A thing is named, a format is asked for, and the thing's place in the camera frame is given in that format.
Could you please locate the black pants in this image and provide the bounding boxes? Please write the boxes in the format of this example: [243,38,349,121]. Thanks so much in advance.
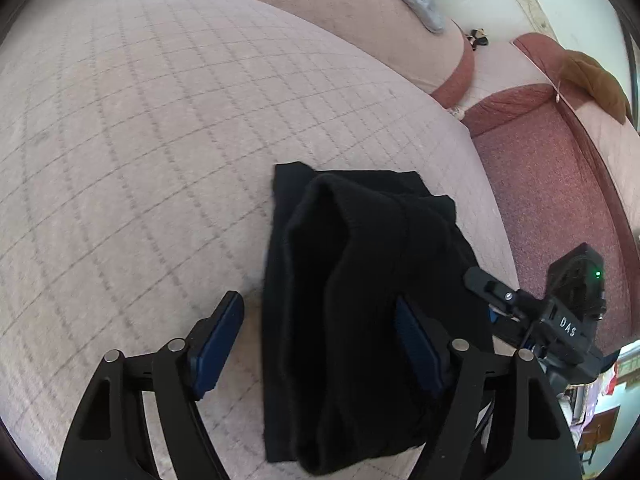
[261,161,496,476]

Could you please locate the pink padded side cushion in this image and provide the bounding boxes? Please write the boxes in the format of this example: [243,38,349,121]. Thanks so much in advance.
[465,32,640,356]

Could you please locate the brown wooden furniture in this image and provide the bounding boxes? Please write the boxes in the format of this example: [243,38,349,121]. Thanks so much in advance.
[577,405,622,467]

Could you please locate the brown cloth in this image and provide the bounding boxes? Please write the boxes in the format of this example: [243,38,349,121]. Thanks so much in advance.
[555,50,633,126]

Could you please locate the pink padded headboard bolster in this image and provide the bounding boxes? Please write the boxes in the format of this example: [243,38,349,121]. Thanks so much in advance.
[190,0,476,103]

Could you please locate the black and white hair clip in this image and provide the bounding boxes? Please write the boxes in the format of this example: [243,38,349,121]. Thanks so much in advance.
[464,27,490,51]

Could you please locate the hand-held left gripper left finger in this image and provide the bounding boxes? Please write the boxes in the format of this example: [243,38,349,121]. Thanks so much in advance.
[56,290,246,480]

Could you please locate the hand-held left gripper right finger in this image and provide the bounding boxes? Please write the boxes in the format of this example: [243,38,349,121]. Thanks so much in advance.
[395,296,583,480]

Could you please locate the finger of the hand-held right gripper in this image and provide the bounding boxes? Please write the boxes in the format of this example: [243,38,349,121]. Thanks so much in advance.
[489,310,538,355]
[462,266,547,322]

